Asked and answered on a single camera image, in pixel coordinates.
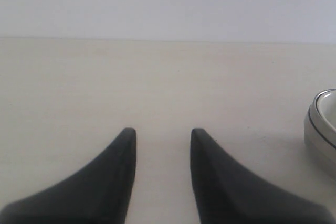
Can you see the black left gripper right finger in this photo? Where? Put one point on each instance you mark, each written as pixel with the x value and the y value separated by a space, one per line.
pixel 227 192

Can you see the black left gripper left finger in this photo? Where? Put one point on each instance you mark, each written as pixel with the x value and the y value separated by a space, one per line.
pixel 100 192

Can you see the ribbed stainless steel bowl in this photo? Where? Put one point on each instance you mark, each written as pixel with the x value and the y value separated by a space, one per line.
pixel 318 121

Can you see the smooth stainless steel bowl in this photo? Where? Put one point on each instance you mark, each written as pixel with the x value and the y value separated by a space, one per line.
pixel 319 149

